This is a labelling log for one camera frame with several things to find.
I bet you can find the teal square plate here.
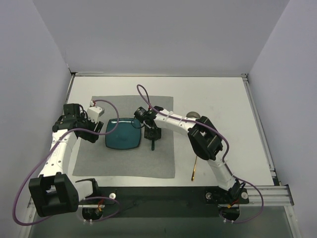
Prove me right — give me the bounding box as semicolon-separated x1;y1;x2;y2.
105;118;142;150

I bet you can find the grey cloth placemat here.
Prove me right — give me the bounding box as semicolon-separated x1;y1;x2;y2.
72;95;175;179

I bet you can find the gold fork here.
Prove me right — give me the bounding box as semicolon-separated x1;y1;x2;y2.
191;156;198;181

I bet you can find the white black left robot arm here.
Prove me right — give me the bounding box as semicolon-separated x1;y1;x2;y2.
28;103;105;217

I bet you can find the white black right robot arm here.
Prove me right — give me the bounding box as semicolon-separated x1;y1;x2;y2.
134;106;241;202

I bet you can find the metal cup cork base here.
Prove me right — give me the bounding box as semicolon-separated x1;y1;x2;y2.
186;111;201;119

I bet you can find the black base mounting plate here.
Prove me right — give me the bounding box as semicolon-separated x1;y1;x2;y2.
70;186;250;219

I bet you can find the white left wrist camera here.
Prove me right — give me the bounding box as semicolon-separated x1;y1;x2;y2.
86;100;105;123

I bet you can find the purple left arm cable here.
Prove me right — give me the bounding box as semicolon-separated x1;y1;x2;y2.
12;99;122;226

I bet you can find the aluminium table edge rail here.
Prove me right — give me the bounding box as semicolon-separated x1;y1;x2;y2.
65;72;107;104

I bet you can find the aluminium right side rail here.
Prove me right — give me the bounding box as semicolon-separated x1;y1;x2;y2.
241;73;280;186

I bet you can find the aluminium front frame rail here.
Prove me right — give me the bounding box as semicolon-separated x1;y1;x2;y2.
27;184;294;208

